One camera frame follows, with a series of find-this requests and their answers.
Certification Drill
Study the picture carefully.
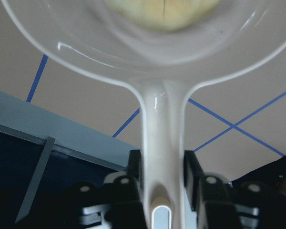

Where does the beige plastic dustpan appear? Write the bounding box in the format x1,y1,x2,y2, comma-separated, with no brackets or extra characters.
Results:
3,0,286,229

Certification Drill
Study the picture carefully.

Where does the person in black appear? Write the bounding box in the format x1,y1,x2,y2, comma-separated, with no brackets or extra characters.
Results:
232,156,286,229

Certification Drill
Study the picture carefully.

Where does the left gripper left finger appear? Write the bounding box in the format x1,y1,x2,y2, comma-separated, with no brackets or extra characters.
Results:
62,150,147,229

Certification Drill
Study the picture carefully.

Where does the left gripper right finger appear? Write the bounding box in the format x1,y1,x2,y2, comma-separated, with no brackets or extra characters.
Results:
184,150,267,229

